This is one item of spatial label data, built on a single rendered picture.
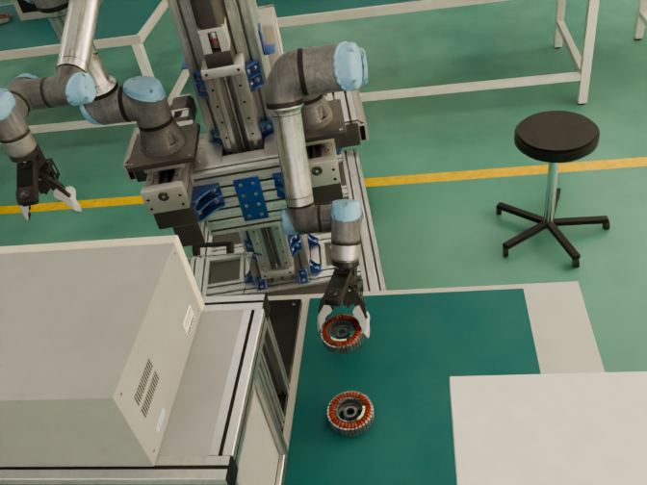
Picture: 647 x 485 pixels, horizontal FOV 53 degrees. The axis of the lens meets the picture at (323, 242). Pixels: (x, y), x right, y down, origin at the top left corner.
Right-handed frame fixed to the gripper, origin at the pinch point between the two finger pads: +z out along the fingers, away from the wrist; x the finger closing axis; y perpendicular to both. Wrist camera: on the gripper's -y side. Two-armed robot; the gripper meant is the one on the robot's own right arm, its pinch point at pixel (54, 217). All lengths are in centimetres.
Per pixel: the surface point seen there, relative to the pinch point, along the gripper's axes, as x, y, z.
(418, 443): -85, -57, 40
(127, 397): -37, -74, -13
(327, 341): -67, -30, 31
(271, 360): -53, -38, 26
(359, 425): -72, -52, 37
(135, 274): -36, -48, -17
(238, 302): -50, -39, 4
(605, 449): -109, -91, -5
